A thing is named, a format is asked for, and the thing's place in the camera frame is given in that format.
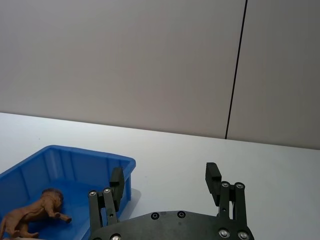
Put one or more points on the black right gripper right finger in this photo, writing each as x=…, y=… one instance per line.
x=225, y=197

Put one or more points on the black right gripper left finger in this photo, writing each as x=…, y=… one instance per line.
x=110, y=200

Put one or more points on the blue plastic bin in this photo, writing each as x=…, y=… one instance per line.
x=67, y=180

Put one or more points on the brown toy lion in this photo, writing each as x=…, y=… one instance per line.
x=35, y=212

